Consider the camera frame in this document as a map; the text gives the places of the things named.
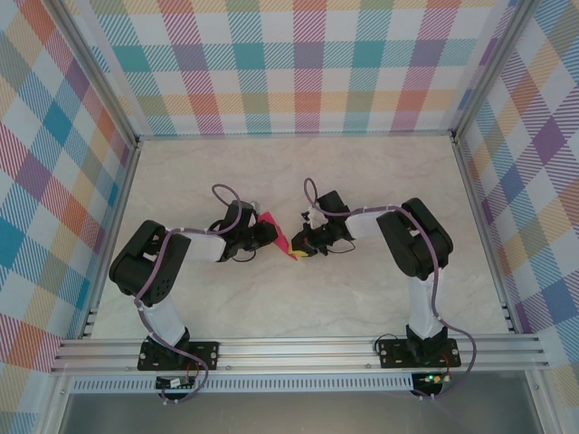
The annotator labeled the pink paper sheet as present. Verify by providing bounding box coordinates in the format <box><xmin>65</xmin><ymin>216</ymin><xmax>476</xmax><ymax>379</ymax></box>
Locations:
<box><xmin>257</xmin><ymin>211</ymin><xmax>302</xmax><ymax>262</ymax></box>

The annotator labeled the grey metal sheet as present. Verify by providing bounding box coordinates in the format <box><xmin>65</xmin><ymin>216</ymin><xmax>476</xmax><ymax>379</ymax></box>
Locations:
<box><xmin>58</xmin><ymin>391</ymin><xmax>544</xmax><ymax>434</ymax></box>

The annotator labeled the small black circuit board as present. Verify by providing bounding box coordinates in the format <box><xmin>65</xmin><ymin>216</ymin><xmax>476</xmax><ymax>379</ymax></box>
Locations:
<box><xmin>156</xmin><ymin>374</ymin><xmax>198</xmax><ymax>390</ymax></box>

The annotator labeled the circuit board with green light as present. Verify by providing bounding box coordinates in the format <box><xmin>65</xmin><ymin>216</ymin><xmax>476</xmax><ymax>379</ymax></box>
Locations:
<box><xmin>413</xmin><ymin>371</ymin><xmax>453</xmax><ymax>388</ymax></box>

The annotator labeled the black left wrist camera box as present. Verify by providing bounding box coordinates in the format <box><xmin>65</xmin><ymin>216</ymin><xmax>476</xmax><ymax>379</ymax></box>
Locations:
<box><xmin>225</xmin><ymin>200</ymin><xmax>264</xmax><ymax>227</ymax></box>

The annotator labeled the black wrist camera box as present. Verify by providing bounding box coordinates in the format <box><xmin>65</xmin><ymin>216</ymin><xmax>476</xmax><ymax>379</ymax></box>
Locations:
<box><xmin>314</xmin><ymin>190</ymin><xmax>352</xmax><ymax>217</ymax></box>
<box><xmin>225</xmin><ymin>200</ymin><xmax>264</xmax><ymax>227</ymax></box>

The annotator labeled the thin black right gripper wire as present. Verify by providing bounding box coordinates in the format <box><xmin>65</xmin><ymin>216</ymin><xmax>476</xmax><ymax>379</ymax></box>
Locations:
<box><xmin>327</xmin><ymin>239</ymin><xmax>356</xmax><ymax>257</ymax></box>

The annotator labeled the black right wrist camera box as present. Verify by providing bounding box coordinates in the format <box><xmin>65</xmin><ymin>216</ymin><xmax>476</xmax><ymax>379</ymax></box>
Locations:
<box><xmin>314</xmin><ymin>190</ymin><xmax>352</xmax><ymax>217</ymax></box>

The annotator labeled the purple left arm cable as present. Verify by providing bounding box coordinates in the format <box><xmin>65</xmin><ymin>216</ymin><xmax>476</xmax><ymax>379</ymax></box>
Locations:
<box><xmin>135</xmin><ymin>183</ymin><xmax>245</xmax><ymax>405</ymax></box>

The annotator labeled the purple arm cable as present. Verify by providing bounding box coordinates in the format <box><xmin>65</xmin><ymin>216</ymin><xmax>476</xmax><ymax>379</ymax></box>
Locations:
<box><xmin>135</xmin><ymin>183</ymin><xmax>245</xmax><ymax>405</ymax></box>
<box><xmin>302</xmin><ymin>177</ymin><xmax>479</xmax><ymax>401</ymax></box>

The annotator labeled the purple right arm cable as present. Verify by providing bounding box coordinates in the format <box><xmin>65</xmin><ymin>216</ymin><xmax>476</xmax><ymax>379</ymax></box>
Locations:
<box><xmin>302</xmin><ymin>177</ymin><xmax>479</xmax><ymax>401</ymax></box>

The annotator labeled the wide aluminium mounting rail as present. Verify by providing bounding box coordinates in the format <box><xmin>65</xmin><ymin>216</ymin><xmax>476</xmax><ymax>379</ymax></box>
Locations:
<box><xmin>49</xmin><ymin>333</ymin><xmax>551</xmax><ymax>374</ymax></box>

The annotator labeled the thin aluminium frame bar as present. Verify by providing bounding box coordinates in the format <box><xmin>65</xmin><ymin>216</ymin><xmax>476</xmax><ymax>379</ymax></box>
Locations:
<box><xmin>135</xmin><ymin>129</ymin><xmax>458</xmax><ymax>142</ymax></box>

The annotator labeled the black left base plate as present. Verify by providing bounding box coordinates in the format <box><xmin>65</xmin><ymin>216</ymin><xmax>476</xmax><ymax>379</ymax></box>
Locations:
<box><xmin>137</xmin><ymin>339</ymin><xmax>222</xmax><ymax>372</ymax></box>

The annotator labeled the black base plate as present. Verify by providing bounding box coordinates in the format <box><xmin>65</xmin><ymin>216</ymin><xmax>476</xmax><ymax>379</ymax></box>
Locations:
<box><xmin>377</xmin><ymin>338</ymin><xmax>462</xmax><ymax>370</ymax></box>
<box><xmin>137</xmin><ymin>339</ymin><xmax>222</xmax><ymax>372</ymax></box>

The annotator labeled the perforated metal cable tray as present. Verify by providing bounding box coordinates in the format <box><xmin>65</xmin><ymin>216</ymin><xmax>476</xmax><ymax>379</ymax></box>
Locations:
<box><xmin>70</xmin><ymin>377</ymin><xmax>417</xmax><ymax>393</ymax></box>

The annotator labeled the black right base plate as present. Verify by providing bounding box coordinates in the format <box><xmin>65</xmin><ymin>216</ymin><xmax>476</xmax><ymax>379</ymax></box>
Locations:
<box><xmin>377</xmin><ymin>338</ymin><xmax>462</xmax><ymax>370</ymax></box>

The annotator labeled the aluminium side rail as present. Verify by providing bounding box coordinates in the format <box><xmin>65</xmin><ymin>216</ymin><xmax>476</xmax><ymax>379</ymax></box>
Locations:
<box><xmin>81</xmin><ymin>139</ymin><xmax>141</xmax><ymax>340</ymax></box>
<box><xmin>451</xmin><ymin>135</ymin><xmax>519</xmax><ymax>335</ymax></box>

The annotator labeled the slanted aluminium frame post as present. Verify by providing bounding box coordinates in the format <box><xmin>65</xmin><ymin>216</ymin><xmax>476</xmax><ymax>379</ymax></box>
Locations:
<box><xmin>451</xmin><ymin>0</ymin><xmax>544</xmax><ymax>141</ymax></box>
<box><xmin>44</xmin><ymin>0</ymin><xmax>141</xmax><ymax>146</ymax></box>

